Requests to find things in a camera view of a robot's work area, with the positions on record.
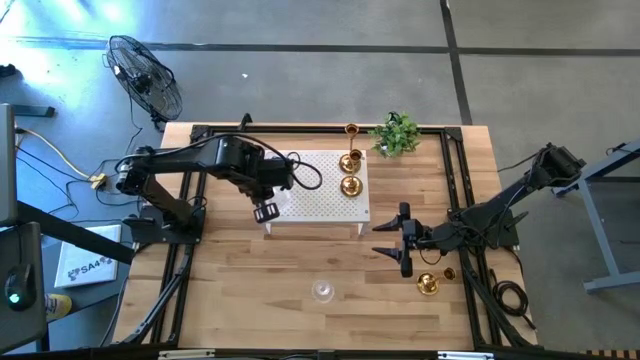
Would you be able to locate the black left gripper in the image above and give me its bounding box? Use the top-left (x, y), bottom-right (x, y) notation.
top-left (247, 162), bottom-right (296, 225)

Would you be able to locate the tall brass candlestick holder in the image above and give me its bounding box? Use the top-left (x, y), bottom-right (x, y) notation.
top-left (415, 266), bottom-right (458, 297)
top-left (338, 122), bottom-right (362, 175)
top-left (339, 148), bottom-right (365, 199)

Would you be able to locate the blue-grey table frame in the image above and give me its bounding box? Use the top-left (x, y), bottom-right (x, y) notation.
top-left (582, 139), bottom-right (640, 295)

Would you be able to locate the person's foot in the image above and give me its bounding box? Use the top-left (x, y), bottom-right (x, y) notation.
top-left (44, 293), bottom-right (74, 322)

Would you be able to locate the green potted plant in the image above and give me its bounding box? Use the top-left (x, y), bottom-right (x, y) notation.
top-left (368, 110), bottom-right (422, 160)

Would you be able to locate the yellow power cable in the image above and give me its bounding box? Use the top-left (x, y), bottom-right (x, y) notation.
top-left (19, 127), bottom-right (109, 190)

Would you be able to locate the black desk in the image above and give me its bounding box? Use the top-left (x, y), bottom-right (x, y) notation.
top-left (0, 221), bottom-right (49, 354)

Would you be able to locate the short black floor bar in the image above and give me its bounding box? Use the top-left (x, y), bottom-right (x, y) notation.
top-left (12, 104), bottom-right (56, 119)

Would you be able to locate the white printed box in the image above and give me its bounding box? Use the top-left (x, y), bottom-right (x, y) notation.
top-left (53, 223), bottom-right (123, 289)

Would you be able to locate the coiled black cable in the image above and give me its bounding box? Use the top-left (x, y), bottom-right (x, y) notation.
top-left (491, 269), bottom-right (537, 331)

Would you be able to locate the silver frame bracket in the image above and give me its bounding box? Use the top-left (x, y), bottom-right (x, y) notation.
top-left (437, 351), bottom-right (494, 360)
top-left (158, 349), bottom-right (216, 360)

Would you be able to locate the black computer mouse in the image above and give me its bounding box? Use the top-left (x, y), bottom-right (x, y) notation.
top-left (3, 263), bottom-right (37, 312)

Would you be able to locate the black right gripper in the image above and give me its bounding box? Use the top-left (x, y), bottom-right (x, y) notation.
top-left (372, 202), bottom-right (439, 279)

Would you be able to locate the white perforated metal shelf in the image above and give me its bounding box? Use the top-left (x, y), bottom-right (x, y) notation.
top-left (259, 148), bottom-right (372, 236)

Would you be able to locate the black aluminium rig frame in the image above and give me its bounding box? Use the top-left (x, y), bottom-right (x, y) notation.
top-left (117, 112), bottom-right (539, 351)

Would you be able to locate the black diagonal floor beam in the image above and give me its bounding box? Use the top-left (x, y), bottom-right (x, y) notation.
top-left (14, 199), bottom-right (136, 266)

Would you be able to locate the black floor fan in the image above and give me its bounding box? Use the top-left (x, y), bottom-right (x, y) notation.
top-left (103, 33), bottom-right (185, 132)

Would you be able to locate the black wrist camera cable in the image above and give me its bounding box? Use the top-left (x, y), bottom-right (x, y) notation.
top-left (287, 151), bottom-right (325, 192)

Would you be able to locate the grey monitor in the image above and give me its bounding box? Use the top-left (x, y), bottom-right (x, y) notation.
top-left (0, 102), bottom-right (17, 227)

